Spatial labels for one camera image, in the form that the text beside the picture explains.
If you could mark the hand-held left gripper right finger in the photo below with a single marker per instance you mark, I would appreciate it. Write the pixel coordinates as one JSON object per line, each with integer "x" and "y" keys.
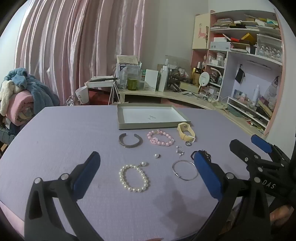
{"x": 208, "y": 178}

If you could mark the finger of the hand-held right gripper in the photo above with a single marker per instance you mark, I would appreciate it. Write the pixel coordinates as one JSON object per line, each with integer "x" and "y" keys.
{"x": 261, "y": 143}
{"x": 240, "y": 150}

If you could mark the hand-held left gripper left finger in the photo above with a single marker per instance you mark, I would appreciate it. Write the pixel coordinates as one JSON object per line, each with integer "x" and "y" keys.
{"x": 86, "y": 176}

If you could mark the thin silver bangle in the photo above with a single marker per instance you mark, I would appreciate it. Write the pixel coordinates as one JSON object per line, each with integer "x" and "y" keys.
{"x": 176, "y": 174}

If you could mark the shallow grey cardboard tray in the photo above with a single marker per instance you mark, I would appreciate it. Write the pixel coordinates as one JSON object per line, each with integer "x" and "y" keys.
{"x": 138, "y": 115}

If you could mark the person's right hand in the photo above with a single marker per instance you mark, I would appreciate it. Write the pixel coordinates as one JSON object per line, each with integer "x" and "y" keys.
{"x": 281, "y": 215}

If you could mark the clear drawer organizer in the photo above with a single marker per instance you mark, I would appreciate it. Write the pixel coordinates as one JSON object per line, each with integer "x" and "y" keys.
{"x": 247, "y": 109}

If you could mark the silver cuff bangle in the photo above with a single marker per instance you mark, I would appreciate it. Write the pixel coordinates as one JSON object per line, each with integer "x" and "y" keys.
{"x": 129, "y": 146}

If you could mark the yellow wrist watch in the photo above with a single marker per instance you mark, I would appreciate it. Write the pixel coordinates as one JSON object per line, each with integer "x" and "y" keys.
{"x": 182, "y": 129}

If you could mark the single pearl earring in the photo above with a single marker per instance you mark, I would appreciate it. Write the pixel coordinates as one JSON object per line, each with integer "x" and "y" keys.
{"x": 156, "y": 156}

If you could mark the pink white bookshelf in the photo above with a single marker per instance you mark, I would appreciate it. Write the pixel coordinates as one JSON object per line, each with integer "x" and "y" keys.
{"x": 254, "y": 74}

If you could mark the black hanging pouch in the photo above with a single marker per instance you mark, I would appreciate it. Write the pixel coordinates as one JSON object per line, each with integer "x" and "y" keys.
{"x": 239, "y": 75}

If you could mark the round white mirror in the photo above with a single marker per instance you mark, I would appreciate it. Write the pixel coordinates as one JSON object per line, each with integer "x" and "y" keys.
{"x": 204, "y": 78}

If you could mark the dark red box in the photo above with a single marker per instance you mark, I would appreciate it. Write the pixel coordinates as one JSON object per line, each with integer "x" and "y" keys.
{"x": 99, "y": 96}

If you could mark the flat beige box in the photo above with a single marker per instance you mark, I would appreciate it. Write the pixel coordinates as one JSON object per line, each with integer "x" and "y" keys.
{"x": 188, "y": 87}

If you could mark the beige curved desk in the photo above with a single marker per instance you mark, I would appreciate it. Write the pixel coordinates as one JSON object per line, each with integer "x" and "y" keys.
{"x": 173, "y": 96}

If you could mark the black cosmetics organizer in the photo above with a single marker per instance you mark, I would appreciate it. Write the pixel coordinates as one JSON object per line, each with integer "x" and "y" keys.
{"x": 179, "y": 77}

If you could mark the clear figure display box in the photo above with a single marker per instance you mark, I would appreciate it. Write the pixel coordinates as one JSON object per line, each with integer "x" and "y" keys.
{"x": 269, "y": 47}

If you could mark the pink folded blanket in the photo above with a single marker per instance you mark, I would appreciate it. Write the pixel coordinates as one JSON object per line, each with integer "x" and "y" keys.
{"x": 22, "y": 104}

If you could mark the white folding stand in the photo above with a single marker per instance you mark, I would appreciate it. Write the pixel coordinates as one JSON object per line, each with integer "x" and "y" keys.
{"x": 101, "y": 80}

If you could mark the blue fleece blanket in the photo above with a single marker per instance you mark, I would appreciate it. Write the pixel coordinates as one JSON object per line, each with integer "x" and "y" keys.
{"x": 39, "y": 90}

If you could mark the green glass jar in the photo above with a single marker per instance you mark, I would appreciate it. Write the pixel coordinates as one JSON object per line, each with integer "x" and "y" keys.
{"x": 132, "y": 84}

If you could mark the flat white box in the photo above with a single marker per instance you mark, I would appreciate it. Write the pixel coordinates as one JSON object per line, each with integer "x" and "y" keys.
{"x": 219, "y": 45}

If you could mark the yellow box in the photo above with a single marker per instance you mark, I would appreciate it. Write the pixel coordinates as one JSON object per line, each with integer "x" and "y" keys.
{"x": 247, "y": 36}

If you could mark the white carton box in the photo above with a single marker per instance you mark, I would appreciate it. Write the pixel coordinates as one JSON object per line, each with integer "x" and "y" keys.
{"x": 151, "y": 80}

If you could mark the cream towel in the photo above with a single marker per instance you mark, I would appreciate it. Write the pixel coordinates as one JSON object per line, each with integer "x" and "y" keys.
{"x": 7, "y": 90}

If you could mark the clear plastic container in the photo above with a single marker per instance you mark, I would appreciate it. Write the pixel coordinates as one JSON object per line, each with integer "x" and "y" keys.
{"x": 129, "y": 64}

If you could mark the stack of books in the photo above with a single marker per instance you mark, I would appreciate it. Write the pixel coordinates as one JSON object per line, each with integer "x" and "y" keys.
{"x": 222, "y": 23}

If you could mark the pink curtain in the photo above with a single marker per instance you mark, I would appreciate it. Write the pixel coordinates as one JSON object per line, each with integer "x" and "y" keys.
{"x": 69, "y": 46}

